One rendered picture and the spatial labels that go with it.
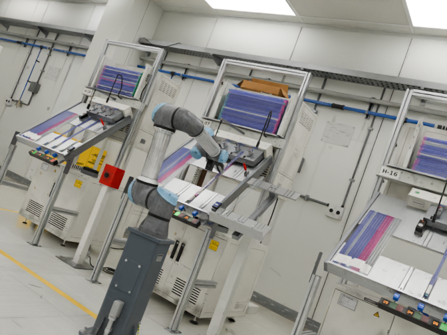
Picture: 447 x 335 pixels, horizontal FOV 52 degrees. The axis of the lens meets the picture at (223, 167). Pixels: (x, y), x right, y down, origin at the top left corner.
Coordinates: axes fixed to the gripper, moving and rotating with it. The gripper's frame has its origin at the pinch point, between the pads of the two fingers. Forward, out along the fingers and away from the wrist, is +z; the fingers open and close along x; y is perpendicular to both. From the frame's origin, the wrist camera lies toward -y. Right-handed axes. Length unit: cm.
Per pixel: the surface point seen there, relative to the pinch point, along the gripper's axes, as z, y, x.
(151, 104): 31, 66, 135
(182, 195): 7.5, -20.9, 19.1
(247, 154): 14.2, 29.8, 2.2
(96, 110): 15, 29, 164
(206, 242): 13.3, -41.4, -13.7
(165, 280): 59, -62, 25
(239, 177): 15.6, 11.1, -2.7
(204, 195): 9.2, -14.3, 6.1
